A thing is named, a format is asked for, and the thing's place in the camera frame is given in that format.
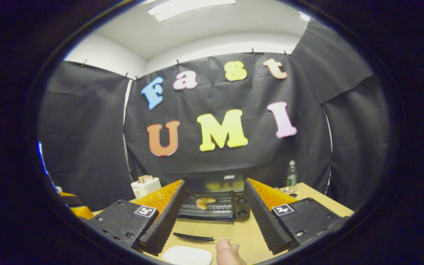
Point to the large ceiling light panel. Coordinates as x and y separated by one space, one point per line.
190 7

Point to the white toaster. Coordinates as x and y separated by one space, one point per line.
145 188

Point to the white square plate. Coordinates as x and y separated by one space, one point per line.
188 255

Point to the golden croissant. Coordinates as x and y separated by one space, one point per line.
205 202

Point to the toast slice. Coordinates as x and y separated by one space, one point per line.
148 178
142 179

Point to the small ceiling light panel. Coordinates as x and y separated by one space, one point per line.
304 16

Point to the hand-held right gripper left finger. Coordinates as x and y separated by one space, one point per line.
169 217

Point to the green water bottle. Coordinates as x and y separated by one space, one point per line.
292 176

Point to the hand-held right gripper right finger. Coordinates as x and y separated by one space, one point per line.
261 217

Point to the black electric oven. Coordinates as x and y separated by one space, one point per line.
241 209

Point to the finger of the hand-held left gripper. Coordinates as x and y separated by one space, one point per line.
73 200

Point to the black backdrop cloth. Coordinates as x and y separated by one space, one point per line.
234 92

